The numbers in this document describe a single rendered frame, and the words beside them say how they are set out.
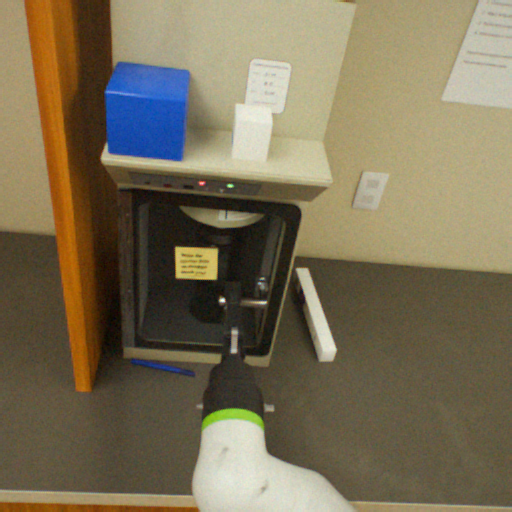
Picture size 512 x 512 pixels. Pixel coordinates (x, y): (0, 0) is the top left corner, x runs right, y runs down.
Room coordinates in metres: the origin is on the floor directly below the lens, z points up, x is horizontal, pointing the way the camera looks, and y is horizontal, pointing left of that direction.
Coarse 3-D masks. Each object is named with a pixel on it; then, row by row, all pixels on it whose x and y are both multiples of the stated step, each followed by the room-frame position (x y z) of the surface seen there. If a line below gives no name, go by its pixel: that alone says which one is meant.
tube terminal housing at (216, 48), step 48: (144, 0) 0.73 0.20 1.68; (192, 0) 0.74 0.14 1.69; (240, 0) 0.75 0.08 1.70; (288, 0) 0.76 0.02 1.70; (336, 0) 0.77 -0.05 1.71; (144, 48) 0.73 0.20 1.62; (192, 48) 0.74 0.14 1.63; (240, 48) 0.75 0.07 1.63; (288, 48) 0.76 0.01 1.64; (336, 48) 0.77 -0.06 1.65; (192, 96) 0.74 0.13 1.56; (240, 96) 0.75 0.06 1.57; (288, 96) 0.76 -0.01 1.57; (192, 192) 0.74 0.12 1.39
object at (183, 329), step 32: (160, 192) 0.73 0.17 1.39; (160, 224) 0.72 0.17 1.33; (192, 224) 0.73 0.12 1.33; (224, 224) 0.74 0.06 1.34; (256, 224) 0.75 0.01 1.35; (288, 224) 0.75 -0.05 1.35; (160, 256) 0.72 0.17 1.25; (224, 256) 0.74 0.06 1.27; (256, 256) 0.75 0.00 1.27; (288, 256) 0.75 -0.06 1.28; (160, 288) 0.72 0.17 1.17; (192, 288) 0.73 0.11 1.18; (224, 288) 0.74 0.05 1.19; (160, 320) 0.72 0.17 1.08; (192, 320) 0.73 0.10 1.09; (224, 320) 0.74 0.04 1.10; (256, 320) 0.75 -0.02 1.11; (256, 352) 0.75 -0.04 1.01
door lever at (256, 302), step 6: (258, 288) 0.75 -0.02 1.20; (264, 288) 0.74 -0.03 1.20; (264, 294) 0.73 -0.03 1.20; (222, 300) 0.69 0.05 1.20; (246, 300) 0.70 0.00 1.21; (252, 300) 0.70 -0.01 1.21; (258, 300) 0.70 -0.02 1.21; (264, 300) 0.71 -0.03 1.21; (252, 306) 0.70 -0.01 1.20; (258, 306) 0.70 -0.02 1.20; (264, 306) 0.70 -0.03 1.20
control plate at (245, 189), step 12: (132, 180) 0.67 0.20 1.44; (144, 180) 0.67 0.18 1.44; (156, 180) 0.67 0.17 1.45; (168, 180) 0.67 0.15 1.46; (180, 180) 0.66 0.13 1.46; (192, 180) 0.66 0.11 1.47; (204, 180) 0.66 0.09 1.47; (228, 192) 0.71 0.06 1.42; (240, 192) 0.70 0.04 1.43; (252, 192) 0.70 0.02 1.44
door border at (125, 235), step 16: (128, 192) 0.72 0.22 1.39; (128, 208) 0.72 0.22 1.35; (128, 224) 0.72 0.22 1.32; (128, 240) 0.72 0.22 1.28; (128, 256) 0.72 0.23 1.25; (128, 272) 0.72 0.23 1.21; (128, 288) 0.72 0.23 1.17; (128, 304) 0.72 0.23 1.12; (128, 320) 0.72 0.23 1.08; (128, 336) 0.72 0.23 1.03
